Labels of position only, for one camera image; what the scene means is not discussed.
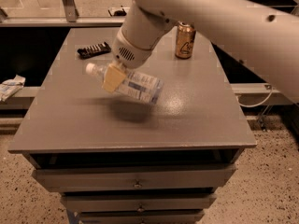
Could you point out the gold soda can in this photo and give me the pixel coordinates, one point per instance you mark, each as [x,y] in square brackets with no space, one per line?
[184,40]

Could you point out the grey drawer cabinet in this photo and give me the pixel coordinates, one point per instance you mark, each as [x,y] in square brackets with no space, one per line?
[73,123]

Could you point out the grey metal railing frame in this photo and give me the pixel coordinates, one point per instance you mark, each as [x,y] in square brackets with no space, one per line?
[76,12]

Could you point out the top grey drawer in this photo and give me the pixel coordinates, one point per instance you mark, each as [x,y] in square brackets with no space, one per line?
[134,178]

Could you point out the middle grey drawer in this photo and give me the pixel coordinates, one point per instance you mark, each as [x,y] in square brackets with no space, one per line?
[139,203]

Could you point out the blue plastic water bottle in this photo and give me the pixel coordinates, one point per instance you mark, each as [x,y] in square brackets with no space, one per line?
[139,86]

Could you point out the black drill bit holder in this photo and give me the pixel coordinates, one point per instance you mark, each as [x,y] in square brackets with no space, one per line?
[94,50]

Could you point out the bottom grey drawer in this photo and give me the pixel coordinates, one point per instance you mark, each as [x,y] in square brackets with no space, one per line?
[147,217]

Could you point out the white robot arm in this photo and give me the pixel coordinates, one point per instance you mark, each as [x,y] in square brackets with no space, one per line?
[265,40]

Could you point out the white tissue packet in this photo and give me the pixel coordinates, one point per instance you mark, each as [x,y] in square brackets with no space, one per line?
[9,87]

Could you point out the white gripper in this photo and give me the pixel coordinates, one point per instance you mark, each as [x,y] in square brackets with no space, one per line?
[130,54]

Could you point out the grey drawer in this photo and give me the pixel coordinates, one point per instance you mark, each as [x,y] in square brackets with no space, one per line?
[147,217]
[139,203]
[134,178]

